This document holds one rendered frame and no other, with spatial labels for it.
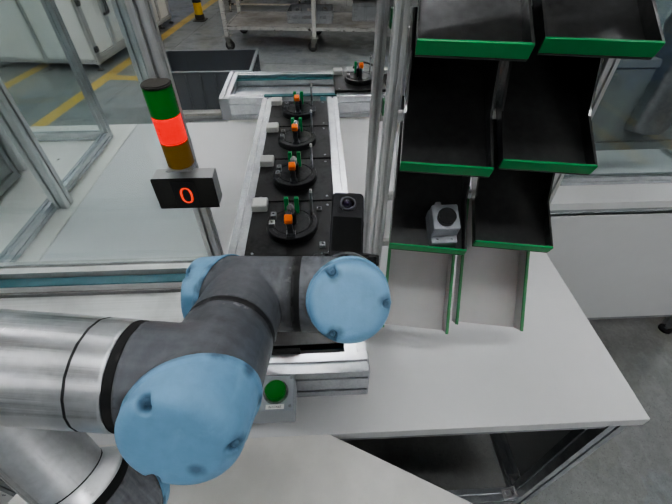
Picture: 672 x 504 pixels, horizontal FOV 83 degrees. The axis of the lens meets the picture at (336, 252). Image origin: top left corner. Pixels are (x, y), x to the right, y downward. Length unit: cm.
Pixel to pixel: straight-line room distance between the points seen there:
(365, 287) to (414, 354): 63
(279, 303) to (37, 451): 36
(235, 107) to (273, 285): 161
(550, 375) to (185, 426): 88
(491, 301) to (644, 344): 168
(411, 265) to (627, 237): 115
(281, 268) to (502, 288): 60
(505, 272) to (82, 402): 77
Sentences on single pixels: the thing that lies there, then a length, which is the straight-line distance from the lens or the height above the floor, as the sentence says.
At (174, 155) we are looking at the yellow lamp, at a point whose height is 129.
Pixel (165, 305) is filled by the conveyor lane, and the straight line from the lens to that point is 103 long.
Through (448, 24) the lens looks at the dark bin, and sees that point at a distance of 57.
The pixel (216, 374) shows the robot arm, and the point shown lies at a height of 145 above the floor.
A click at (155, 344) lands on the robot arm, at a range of 27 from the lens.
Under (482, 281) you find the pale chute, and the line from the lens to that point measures 87.
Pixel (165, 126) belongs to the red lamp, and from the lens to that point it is 77.
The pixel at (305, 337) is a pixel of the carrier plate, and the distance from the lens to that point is 83.
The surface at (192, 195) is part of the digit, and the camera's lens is 84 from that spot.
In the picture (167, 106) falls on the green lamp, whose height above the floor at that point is 138.
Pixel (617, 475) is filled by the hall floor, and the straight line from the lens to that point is 204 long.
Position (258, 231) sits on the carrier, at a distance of 107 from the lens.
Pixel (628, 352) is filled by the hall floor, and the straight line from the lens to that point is 241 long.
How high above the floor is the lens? 166
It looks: 44 degrees down
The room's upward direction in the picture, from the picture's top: straight up
